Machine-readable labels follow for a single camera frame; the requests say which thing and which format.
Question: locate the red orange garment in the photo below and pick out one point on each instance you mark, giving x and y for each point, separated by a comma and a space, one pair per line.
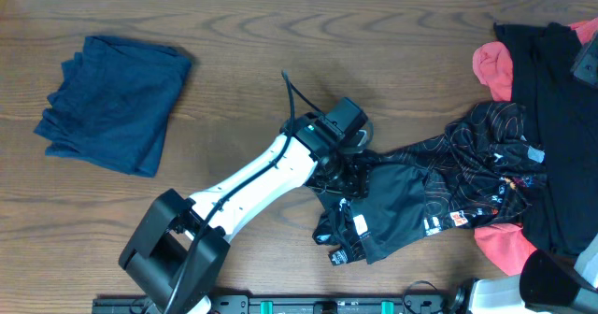
506, 245

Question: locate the folded navy blue garment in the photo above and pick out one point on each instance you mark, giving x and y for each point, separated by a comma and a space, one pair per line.
113, 106

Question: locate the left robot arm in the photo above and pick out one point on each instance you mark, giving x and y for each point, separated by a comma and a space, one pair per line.
178, 249

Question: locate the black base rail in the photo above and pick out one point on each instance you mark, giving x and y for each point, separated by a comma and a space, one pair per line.
242, 304

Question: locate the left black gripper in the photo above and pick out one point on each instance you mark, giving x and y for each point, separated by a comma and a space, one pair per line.
357, 185

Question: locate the plain black shirt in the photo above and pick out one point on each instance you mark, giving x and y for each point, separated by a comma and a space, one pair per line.
561, 116

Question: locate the black orange patterned jersey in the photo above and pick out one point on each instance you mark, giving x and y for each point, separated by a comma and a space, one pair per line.
482, 170

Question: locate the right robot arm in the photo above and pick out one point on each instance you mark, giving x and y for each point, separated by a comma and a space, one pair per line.
545, 283

